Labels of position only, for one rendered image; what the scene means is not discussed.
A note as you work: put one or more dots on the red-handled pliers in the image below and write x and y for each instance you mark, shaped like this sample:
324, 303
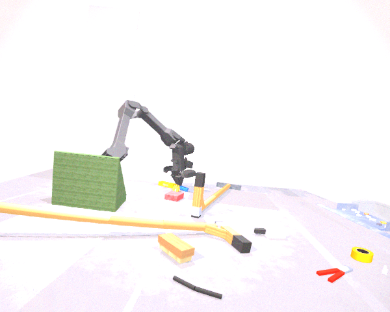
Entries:
338, 272

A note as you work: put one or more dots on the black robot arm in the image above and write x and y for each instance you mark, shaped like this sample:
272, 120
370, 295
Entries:
168, 136

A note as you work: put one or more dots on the grey bent rod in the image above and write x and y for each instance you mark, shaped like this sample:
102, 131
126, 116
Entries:
197, 289

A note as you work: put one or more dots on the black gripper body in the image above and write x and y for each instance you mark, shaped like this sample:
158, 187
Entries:
178, 167

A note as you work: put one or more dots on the long yellow pole with dark tip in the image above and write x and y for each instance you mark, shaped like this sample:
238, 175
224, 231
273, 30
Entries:
219, 229

